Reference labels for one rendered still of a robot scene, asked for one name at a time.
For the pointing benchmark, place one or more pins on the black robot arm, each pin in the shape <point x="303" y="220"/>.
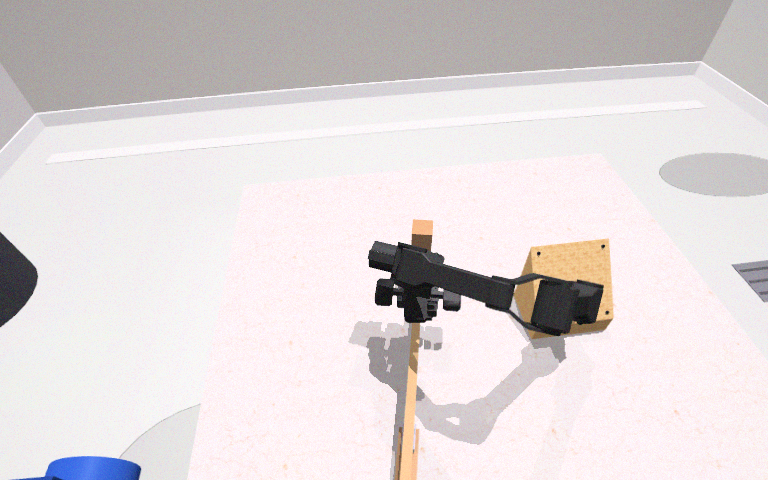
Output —
<point x="557" y="303"/>

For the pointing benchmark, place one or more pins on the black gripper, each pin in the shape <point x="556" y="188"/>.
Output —
<point x="385" y="291"/>

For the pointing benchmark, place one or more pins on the long tan wooden rail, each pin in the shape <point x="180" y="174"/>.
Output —
<point x="407" y="451"/>

